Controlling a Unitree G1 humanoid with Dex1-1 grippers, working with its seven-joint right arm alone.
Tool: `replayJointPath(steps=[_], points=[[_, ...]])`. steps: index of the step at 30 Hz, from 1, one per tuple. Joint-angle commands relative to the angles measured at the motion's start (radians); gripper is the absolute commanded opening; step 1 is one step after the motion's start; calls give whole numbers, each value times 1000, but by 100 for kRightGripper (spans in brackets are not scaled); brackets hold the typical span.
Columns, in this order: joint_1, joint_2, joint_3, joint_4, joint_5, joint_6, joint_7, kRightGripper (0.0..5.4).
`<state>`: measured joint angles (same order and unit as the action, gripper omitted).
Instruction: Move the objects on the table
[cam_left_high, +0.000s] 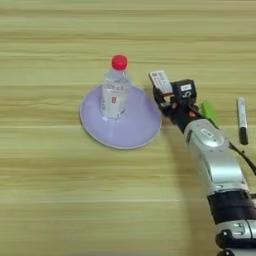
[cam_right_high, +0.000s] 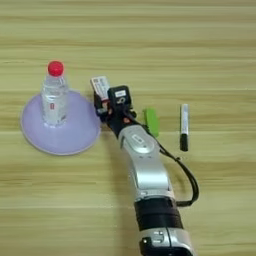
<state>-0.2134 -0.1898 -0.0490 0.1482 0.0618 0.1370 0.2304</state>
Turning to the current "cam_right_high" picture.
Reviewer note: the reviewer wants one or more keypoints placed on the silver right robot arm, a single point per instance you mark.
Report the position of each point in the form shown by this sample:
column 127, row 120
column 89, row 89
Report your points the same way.
column 150, row 173

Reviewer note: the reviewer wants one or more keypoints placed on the white marker with black cap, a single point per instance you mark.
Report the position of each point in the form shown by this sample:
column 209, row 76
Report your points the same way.
column 184, row 116

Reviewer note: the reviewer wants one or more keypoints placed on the clear water bottle red cap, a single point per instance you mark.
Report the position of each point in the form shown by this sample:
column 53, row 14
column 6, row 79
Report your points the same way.
column 54, row 100

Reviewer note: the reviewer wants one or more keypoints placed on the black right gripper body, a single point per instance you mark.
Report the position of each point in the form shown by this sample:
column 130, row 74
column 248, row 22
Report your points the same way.
column 116, row 121

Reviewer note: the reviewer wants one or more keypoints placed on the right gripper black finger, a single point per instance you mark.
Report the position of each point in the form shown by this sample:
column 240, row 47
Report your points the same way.
column 99, row 105

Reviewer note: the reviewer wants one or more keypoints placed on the lavender round plate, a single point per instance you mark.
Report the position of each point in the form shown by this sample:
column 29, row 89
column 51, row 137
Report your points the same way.
column 76, row 133

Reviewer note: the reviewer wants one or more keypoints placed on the small red and white box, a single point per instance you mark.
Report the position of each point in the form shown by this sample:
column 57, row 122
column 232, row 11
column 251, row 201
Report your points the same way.
column 99, row 85

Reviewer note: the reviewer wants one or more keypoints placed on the green rectangular block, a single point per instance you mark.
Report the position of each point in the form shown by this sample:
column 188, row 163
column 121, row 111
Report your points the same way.
column 151, row 121

